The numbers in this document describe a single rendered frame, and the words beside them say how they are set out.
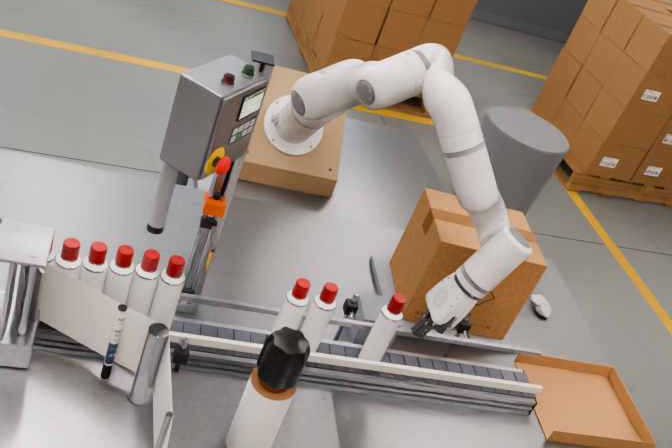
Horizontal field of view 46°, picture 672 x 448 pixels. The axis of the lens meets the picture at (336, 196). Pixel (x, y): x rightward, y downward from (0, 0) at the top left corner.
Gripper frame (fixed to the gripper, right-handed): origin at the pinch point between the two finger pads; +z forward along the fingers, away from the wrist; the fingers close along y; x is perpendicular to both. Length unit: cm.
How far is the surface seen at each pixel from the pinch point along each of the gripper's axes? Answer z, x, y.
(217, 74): -23, -72, -8
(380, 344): 7.4, -6.8, 2.3
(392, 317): -0.1, -9.8, 2.0
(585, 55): -45, 207, -327
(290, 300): 8.2, -31.9, 1.7
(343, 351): 17.1, -9.1, -2.3
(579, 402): -2, 56, -1
